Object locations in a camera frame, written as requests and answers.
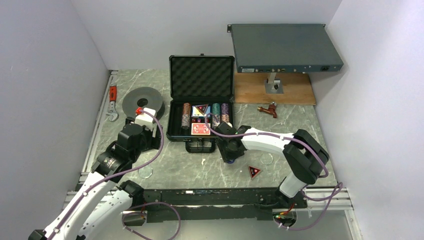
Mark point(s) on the purple orange chip stack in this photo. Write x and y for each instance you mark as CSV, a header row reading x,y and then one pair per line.
x,y
225,113

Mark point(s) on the clear round lid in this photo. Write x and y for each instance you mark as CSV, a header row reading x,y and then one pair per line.
x,y
266,158
145,172

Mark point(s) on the grey rack network device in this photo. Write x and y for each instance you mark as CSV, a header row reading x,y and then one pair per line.
x,y
283,48

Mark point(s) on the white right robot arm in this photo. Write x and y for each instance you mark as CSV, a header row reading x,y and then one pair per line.
x,y
306,158

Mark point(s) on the grey poker chip stack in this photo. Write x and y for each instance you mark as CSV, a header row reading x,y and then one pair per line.
x,y
185,121

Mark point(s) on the red triangle token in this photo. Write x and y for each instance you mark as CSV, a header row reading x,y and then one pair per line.
x,y
253,171
201,110

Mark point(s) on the blue playing card deck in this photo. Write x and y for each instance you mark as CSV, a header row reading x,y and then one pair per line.
x,y
194,116

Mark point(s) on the wooden base board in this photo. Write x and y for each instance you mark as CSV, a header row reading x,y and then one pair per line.
x,y
285,88

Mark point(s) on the red adjustable wrench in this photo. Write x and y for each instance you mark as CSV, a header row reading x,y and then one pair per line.
x,y
111,110

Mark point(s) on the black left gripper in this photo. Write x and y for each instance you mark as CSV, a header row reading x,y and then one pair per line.
x,y
153,142

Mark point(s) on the brass red valve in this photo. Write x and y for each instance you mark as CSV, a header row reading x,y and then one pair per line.
x,y
271,110

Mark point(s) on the green orange chip stack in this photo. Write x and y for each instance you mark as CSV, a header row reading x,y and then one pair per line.
x,y
216,115

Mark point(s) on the black filament spool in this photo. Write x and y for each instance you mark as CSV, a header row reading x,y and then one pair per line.
x,y
143,97

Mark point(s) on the orange poker chip stack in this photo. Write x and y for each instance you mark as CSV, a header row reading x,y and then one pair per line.
x,y
186,109

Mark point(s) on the red playing card deck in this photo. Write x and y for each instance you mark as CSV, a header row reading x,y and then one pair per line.
x,y
200,129

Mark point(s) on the metal device stand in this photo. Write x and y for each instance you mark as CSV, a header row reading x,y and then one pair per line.
x,y
273,85

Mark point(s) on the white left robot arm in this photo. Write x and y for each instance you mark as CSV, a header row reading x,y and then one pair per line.
x,y
102,195

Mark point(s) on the black poker set case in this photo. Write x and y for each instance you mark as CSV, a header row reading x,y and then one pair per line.
x,y
198,80

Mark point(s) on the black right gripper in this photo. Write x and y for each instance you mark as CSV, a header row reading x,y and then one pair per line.
x,y
225,155

